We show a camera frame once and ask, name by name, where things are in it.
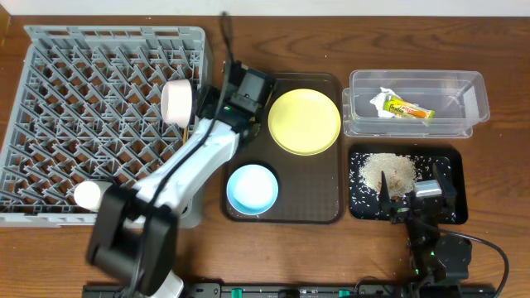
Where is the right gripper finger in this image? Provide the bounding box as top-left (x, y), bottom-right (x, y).
top-left (378, 171), bottom-right (390, 207)
top-left (432, 164), bottom-right (455, 197)

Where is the pink white bowl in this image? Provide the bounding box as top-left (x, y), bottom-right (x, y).
top-left (161, 79), bottom-right (193, 128)

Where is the yellow round plate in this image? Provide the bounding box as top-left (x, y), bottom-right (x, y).
top-left (267, 89), bottom-right (341, 156)

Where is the green snack wrapper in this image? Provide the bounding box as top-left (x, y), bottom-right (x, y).
top-left (383, 95), bottom-right (435, 122)

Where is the white tissue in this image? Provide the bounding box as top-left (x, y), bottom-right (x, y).
top-left (369, 87), bottom-right (396, 118)

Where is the white cup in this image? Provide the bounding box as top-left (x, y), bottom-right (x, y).
top-left (74, 180), bottom-right (113, 212)

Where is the wooden chopstick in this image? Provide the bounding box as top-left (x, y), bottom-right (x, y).
top-left (182, 127), bottom-right (189, 144)

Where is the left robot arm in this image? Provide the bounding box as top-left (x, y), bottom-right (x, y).
top-left (74, 79), bottom-right (274, 297)

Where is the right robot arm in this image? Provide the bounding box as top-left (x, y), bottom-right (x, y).
top-left (378, 167), bottom-right (472, 297)

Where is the black rectangular tray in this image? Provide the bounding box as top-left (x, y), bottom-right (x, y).
top-left (348, 143), bottom-right (468, 224)

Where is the dark brown serving tray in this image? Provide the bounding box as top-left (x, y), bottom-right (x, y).
top-left (221, 73), bottom-right (345, 224)

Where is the clear plastic container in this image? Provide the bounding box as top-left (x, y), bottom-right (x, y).
top-left (342, 70), bottom-right (490, 138)

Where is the light blue bowl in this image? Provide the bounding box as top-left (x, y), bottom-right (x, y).
top-left (226, 164), bottom-right (279, 216)

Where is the grey plastic dish rack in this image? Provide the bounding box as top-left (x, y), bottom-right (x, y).
top-left (1, 26), bottom-right (212, 228)

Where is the left black cable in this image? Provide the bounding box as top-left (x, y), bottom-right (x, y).
top-left (123, 11), bottom-right (237, 298)

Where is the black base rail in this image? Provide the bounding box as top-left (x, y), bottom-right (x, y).
top-left (81, 281), bottom-right (496, 298)

